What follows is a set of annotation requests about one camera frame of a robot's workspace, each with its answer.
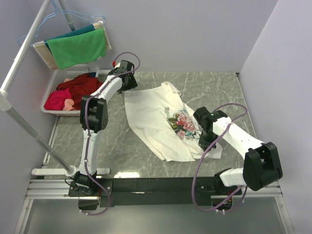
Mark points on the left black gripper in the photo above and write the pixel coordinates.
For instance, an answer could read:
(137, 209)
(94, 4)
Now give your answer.
(132, 84)

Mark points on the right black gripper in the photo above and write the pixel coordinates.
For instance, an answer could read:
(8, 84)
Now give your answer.
(204, 144)

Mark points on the white floral t shirt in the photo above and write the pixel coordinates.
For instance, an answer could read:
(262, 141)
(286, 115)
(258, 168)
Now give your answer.
(164, 123)

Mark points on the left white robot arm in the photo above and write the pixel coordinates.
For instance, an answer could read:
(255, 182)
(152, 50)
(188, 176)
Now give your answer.
(94, 117)

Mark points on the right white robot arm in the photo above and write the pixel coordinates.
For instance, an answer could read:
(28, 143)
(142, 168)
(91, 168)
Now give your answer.
(261, 160)

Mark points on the dark red t shirt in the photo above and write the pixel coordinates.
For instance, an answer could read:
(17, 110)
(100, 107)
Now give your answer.
(82, 85)

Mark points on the green towel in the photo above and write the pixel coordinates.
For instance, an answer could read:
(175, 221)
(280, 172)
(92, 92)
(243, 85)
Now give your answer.
(83, 48)

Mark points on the black base beam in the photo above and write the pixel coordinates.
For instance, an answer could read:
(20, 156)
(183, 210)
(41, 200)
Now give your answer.
(205, 192)

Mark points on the teal towel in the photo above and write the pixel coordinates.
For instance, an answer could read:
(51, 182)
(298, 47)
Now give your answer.
(73, 33)

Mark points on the pink t shirt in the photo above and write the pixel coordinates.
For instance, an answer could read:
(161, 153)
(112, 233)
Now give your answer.
(56, 100)

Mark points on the white plastic laundry basket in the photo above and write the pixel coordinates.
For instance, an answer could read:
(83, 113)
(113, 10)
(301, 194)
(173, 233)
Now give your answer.
(58, 77)

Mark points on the beige towel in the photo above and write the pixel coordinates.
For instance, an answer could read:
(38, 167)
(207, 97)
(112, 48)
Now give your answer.
(47, 56)

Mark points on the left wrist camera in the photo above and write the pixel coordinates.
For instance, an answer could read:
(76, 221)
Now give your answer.
(115, 64)

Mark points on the white clothes rack frame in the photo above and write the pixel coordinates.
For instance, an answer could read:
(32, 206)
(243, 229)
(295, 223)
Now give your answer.
(19, 153)

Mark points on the aluminium rail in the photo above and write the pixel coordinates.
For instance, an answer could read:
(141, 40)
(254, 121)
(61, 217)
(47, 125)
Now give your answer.
(58, 189)

